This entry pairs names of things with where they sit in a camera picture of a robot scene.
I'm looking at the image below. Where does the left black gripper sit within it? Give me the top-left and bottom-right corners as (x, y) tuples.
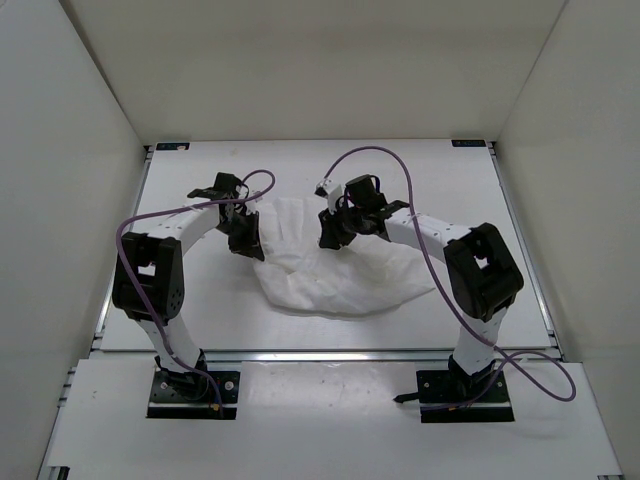
(216, 209), (265, 261)

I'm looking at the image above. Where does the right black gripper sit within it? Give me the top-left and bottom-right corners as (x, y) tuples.
(320, 201), (367, 250)

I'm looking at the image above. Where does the white skirt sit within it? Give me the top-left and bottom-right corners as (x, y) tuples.
(253, 197), (435, 316)

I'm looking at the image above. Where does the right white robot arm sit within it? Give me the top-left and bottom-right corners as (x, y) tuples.
(315, 175), (524, 401)

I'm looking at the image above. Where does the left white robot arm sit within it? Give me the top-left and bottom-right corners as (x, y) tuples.
(112, 173), (265, 398)

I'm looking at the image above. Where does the right blue corner label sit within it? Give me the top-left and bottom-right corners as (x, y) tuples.
(451, 139), (486, 148)

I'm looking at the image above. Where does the blue corner label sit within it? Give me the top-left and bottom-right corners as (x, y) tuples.
(451, 139), (486, 148)
(155, 142), (190, 151)

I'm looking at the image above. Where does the left blue corner label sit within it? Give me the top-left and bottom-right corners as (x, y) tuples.
(155, 142), (190, 151)

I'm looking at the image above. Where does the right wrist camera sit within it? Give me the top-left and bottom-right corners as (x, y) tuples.
(382, 200), (409, 217)

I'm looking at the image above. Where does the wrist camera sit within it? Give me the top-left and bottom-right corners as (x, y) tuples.
(187, 187), (228, 201)
(382, 200), (409, 217)

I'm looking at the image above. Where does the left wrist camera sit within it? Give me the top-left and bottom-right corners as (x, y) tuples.
(187, 187), (228, 201)

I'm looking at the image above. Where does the aluminium front rail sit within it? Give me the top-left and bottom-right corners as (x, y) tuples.
(89, 348), (561, 363)

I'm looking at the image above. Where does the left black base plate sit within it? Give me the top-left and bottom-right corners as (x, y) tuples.
(146, 370), (241, 421)

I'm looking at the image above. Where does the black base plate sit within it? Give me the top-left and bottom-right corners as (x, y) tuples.
(146, 370), (241, 421)
(393, 370), (515, 424)

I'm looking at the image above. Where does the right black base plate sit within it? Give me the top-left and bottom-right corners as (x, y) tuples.
(393, 370), (515, 424)

